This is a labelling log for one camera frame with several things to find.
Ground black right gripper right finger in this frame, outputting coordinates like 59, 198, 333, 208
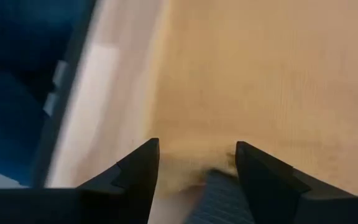
234, 141, 358, 224

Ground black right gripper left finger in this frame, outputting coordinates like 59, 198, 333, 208
0, 138, 160, 224

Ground grey waffle towel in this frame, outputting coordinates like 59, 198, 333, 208
184, 169, 256, 224

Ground person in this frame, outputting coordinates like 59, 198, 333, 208
0, 0, 88, 187

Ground black metal table frame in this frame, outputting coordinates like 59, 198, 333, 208
31, 0, 105, 188

